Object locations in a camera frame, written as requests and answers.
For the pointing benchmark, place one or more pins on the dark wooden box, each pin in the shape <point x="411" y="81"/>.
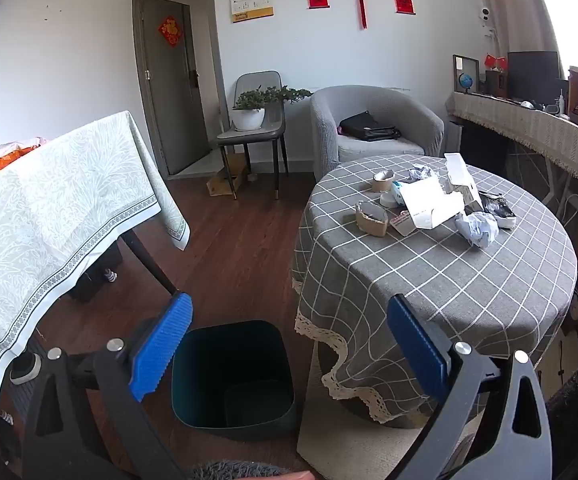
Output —
<point x="495" y="82"/>

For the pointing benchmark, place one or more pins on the round table with grey checked cloth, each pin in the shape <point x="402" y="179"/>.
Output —
<point x="419" y="270"/>

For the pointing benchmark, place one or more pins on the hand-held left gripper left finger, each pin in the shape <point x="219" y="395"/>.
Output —
<point x="161" y="345"/>

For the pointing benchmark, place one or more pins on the small white card box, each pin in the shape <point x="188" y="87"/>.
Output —
<point x="401" y="225"/>

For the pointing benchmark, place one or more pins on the small brown paper cup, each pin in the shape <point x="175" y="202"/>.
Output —
<point x="383" y="182"/>

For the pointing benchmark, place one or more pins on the side table with pale green cloth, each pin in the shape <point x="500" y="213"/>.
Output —
<point x="44" y="220"/>

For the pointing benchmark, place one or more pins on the black cabinet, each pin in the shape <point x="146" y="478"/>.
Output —
<point x="479" y="150"/>

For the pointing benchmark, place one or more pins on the large white paper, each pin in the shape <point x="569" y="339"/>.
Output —
<point x="476" y="230"/>

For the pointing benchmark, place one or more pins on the small white paper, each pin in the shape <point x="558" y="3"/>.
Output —
<point x="421" y="172"/>

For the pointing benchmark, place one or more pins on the small white bottle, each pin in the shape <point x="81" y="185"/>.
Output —
<point x="562" y="105"/>

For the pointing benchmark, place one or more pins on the black shoe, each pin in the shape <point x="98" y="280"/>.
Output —
<point x="24" y="367"/>

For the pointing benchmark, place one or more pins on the white cardboard box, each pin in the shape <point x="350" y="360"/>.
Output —
<point x="429" y="200"/>

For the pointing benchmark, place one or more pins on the flat cardboard box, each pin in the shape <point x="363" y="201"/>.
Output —
<point x="224" y="180"/>

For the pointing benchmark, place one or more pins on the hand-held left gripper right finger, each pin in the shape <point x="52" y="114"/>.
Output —
<point x="416" y="350"/>

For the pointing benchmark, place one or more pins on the black monitor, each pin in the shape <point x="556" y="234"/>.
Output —
<point x="534" y="75"/>

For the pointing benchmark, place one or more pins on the black packet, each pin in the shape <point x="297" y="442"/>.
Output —
<point x="499" y="207"/>

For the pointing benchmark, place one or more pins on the grey armchair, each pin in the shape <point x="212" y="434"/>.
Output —
<point x="329" y="125"/>

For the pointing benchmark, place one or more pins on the white security camera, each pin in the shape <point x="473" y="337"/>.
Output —
<point x="485" y="15"/>

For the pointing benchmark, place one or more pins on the small blue globe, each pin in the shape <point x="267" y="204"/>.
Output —
<point x="467" y="81"/>

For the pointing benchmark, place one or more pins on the grey door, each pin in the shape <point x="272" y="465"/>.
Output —
<point x="174" y="100"/>

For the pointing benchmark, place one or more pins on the orange snack bags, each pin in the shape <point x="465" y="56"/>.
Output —
<point x="9" y="157"/>

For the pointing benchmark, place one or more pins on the grey dining chair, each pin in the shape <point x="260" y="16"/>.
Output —
<point x="259" y="80"/>

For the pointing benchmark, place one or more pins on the black table leg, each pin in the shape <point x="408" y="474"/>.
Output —
<point x="149" y="265"/>

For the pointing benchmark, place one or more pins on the blue white tissue packet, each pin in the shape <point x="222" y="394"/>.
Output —
<point x="397" y="191"/>

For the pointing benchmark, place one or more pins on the black handbag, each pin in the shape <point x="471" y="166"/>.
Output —
<point x="369" y="127"/>

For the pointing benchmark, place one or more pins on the small red flags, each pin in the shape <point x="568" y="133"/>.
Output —
<point x="495" y="61"/>

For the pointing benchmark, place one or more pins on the tall white box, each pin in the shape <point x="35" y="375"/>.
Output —
<point x="456" y="170"/>

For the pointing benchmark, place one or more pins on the large cardboard tape roll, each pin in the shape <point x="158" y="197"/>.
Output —
<point x="371" y="222"/>

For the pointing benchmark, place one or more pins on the dark picture frame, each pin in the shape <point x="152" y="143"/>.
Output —
<point x="461" y="62"/>

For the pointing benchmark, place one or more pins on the red diamond door decoration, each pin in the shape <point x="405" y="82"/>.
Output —
<point x="170" y="31"/>

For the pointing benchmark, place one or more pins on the dark green trash bin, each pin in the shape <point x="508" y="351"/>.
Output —
<point x="234" y="360"/>

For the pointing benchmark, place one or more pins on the potted plant in white pot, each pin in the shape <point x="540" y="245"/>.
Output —
<point x="248" y="119"/>

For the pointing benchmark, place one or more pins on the beige floor mat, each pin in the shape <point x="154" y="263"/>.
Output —
<point x="349" y="440"/>

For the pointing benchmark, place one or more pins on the white round lid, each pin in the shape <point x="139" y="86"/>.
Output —
<point x="388" y="201"/>

